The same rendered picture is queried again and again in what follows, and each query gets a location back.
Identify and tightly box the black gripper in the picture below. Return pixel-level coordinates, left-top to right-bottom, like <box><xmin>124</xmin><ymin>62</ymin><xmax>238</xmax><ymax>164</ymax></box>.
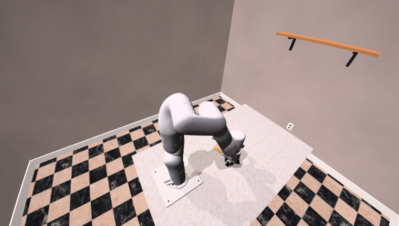
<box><xmin>223</xmin><ymin>150</ymin><xmax>241</xmax><ymax>166</ymax></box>

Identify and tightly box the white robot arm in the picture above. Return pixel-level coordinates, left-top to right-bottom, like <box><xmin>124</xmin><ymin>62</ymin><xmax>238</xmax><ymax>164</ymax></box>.
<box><xmin>158</xmin><ymin>93</ymin><xmax>246</xmax><ymax>189</ymax></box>

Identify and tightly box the tan flat mat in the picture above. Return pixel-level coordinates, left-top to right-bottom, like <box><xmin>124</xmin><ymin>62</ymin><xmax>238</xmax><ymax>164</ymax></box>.
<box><xmin>213</xmin><ymin>144</ymin><xmax>223</xmax><ymax>155</ymax></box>

